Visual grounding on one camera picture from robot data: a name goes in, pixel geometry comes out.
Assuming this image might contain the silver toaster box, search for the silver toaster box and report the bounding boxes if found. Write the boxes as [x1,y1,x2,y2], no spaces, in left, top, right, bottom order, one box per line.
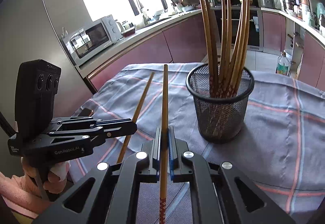
[260,0,276,9]

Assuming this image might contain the white microwave oven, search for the white microwave oven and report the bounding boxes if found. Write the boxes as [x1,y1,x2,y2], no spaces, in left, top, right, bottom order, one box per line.
[62,15,122,67]

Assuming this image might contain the plastic water bottle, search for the plastic water bottle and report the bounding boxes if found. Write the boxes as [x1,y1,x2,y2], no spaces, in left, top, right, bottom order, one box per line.
[275,52,290,76]

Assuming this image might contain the hand in pink sleeve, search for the hand in pink sleeve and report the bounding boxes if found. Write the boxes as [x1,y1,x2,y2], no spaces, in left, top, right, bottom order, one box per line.
[1,157,70,223]

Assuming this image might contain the black camera box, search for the black camera box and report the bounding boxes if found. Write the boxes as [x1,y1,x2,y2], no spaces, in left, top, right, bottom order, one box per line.
[15,59,61,139]

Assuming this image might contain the pink base cabinets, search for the pink base cabinets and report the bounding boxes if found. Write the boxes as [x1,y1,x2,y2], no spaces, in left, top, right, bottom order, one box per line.
[81,9,324,90]

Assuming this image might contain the grey plaid tablecloth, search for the grey plaid tablecloth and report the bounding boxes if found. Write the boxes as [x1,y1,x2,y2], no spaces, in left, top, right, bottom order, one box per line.
[83,63,324,223]

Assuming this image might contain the black built-in oven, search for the black built-in oven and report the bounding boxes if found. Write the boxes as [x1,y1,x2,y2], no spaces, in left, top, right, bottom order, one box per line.
[209,0,263,52]

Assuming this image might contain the bamboo chopstick red end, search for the bamboo chopstick red end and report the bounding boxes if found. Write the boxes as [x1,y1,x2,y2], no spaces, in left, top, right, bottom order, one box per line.
[159,64,168,224]
[201,0,220,138]
[116,72,154,164]
[197,0,217,138]
[218,0,228,138]
[220,0,251,142]
[220,0,233,138]
[226,0,254,142]

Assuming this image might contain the black mesh pen holder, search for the black mesh pen holder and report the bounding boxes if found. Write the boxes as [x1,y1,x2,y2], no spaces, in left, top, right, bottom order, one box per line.
[186,64,255,144]

